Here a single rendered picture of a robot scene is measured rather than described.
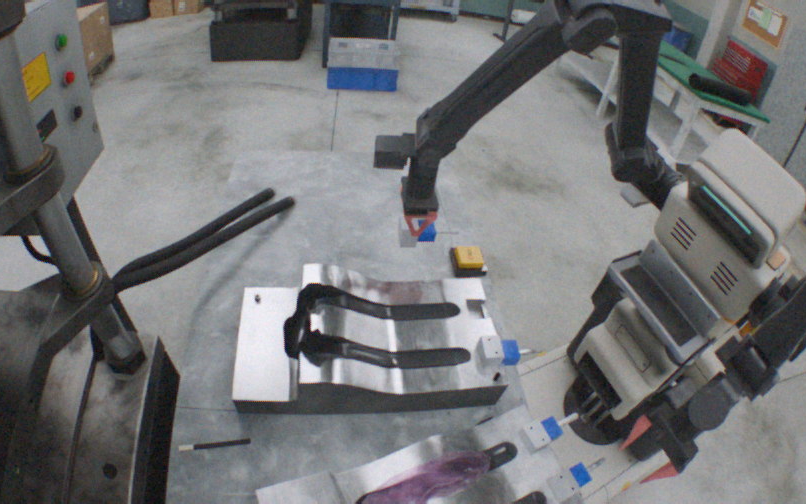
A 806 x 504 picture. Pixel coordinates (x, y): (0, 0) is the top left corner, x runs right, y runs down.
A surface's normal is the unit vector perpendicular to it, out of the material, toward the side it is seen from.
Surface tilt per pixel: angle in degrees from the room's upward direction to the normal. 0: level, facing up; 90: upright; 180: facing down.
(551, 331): 0
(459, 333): 0
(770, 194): 42
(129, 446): 0
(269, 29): 90
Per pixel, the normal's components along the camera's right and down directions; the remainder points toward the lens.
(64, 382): 0.12, -0.70
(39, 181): 0.85, 0.43
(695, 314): -0.91, 0.20
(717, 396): -0.76, -0.13
